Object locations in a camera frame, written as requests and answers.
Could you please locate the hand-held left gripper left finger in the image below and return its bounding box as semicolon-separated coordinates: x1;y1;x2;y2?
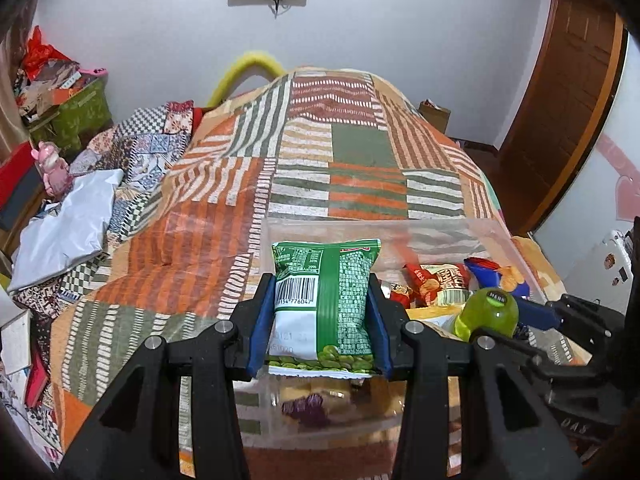
57;272;277;480

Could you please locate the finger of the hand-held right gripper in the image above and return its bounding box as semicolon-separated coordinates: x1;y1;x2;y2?
525;345;621;391
515;294;626;333

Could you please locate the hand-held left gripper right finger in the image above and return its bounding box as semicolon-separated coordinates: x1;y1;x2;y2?
366;272;585;480

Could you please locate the green round candy container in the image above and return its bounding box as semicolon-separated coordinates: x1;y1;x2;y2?
452;287;521;343

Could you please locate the green pea snack packet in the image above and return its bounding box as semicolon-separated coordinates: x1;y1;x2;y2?
267;239;383;380

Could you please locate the yellow snack packet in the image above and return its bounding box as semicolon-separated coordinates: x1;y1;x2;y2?
407;307;461;341

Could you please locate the blue snack packet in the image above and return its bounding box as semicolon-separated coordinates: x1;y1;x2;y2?
465;257;531;301

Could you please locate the red fried snack packet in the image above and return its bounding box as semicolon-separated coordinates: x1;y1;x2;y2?
405;262;473;308

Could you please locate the purple and yellow biscuit packet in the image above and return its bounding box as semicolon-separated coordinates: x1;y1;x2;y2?
280;377;361;428

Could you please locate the clear plastic storage container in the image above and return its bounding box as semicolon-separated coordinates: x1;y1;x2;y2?
245;217;546;448

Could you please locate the white appliance with stickers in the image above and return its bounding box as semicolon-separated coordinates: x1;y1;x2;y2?
590;230;636;291

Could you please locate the striped patchwork blanket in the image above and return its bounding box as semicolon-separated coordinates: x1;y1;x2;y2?
47;66;591;480

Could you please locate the wooden door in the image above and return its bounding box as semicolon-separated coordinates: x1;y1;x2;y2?
500;0;628;236

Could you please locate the checkered patchwork quilt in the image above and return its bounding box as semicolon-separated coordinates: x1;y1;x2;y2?
15;100;196;311

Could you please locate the cardboard box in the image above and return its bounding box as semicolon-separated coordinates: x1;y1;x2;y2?
419;100;452;136

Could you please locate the white plastic bag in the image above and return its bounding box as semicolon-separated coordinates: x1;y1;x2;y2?
9;169;125;293

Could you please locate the white cardboard sheet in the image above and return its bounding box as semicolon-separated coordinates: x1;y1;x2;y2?
0;310;33;376

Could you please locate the pink toy figure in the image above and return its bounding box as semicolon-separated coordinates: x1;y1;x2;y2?
31;141;73;196

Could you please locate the yellow foam tube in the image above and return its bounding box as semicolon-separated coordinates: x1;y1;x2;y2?
207;51;286;108

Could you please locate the green storage box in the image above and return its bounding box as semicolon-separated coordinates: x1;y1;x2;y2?
30;77;113;153

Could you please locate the red box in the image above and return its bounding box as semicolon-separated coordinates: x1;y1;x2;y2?
0;142;33;206

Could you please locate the pile of papers and cloths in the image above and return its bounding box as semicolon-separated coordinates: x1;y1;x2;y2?
15;60;83;121

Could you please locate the striped curtain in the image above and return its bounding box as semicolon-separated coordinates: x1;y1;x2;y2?
0;0;38;156

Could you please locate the red plastic bag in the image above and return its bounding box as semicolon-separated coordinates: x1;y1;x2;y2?
20;27;68;81

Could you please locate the pink wall sticker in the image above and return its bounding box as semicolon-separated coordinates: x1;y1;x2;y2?
595;132;640;221

